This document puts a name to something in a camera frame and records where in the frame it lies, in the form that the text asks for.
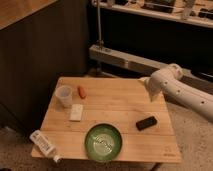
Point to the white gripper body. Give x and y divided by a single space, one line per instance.
153 84

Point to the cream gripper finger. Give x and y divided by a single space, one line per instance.
143 79
153 97

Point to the black eraser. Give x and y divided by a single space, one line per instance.
145 123

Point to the white sponge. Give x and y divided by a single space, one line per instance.
76 112

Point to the metal shelf rack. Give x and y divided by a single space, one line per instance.
146 35

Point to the orange carrot toy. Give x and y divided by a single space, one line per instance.
81 92

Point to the green bowl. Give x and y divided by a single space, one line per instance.
103 143

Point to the wooden folding table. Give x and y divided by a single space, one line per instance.
121 103

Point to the clear plastic cup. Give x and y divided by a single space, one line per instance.
64 95

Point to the dark wooden cabinet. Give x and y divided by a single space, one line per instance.
34 53

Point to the white plastic bottle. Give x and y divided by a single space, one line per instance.
45 146

